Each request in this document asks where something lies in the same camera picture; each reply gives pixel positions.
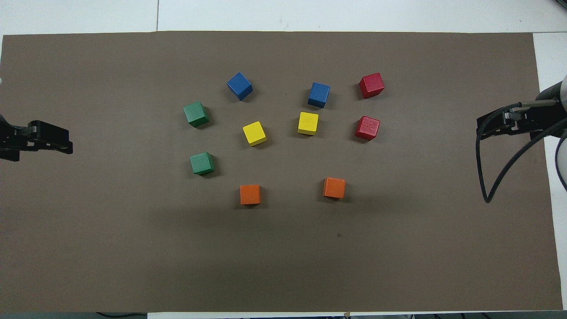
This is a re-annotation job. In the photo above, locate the tilted blue wooden block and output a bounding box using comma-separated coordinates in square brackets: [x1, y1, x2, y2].
[226, 72, 254, 101]

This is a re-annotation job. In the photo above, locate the orange wooden block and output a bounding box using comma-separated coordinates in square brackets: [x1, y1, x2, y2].
[322, 177, 346, 199]
[240, 184, 261, 206]

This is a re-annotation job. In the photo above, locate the brown table mat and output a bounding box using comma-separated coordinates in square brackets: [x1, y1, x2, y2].
[0, 31, 564, 313]

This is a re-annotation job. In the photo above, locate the black left base cable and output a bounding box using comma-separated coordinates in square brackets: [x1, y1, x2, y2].
[95, 312, 148, 319]

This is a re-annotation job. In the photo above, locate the yellow wooden block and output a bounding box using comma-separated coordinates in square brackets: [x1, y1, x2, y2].
[242, 121, 268, 147]
[297, 112, 319, 136]

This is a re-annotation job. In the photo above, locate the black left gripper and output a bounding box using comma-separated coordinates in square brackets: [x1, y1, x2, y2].
[0, 114, 74, 161]

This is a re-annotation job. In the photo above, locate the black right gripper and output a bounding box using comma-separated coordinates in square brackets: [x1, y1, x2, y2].
[476, 106, 556, 141]

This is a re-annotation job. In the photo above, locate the red wooden block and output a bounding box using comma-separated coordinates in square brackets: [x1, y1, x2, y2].
[354, 116, 381, 141]
[358, 73, 385, 99]

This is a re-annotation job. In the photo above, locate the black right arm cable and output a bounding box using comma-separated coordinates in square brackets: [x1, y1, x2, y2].
[475, 102, 567, 203]

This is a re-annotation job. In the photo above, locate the green wooden block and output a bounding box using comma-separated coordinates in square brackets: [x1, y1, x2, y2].
[189, 152, 216, 176]
[183, 101, 210, 128]

